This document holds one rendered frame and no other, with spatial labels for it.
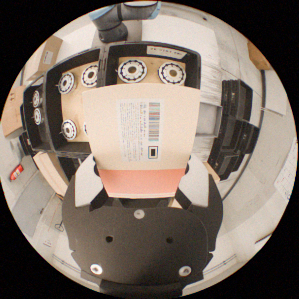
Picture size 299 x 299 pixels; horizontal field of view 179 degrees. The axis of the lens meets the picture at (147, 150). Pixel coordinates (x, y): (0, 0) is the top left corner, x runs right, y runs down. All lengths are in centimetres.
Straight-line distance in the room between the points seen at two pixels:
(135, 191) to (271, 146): 291
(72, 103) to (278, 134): 317
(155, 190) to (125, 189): 4
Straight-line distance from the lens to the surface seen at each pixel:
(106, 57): 34
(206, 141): 69
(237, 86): 111
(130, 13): 48
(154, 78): 39
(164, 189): 15
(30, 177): 341
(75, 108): 49
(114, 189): 16
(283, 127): 288
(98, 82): 32
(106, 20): 51
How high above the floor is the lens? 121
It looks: 61 degrees down
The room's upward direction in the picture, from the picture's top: 176 degrees clockwise
